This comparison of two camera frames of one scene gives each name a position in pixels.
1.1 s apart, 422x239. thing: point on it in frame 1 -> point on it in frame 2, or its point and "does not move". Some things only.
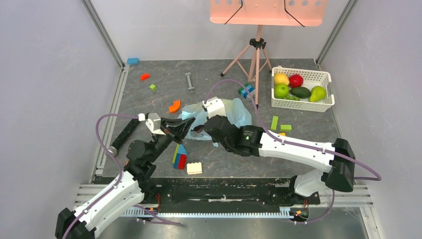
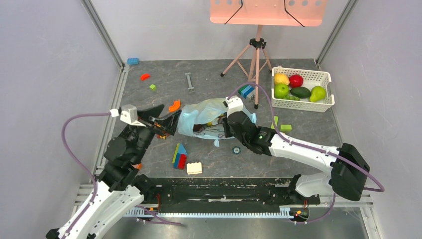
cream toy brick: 194,168 does not move
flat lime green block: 285,128 does not move
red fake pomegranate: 295,80 does not move
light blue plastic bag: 236,111 does not move
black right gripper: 211,124 -> 227,122
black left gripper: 179,128 -> 168,124
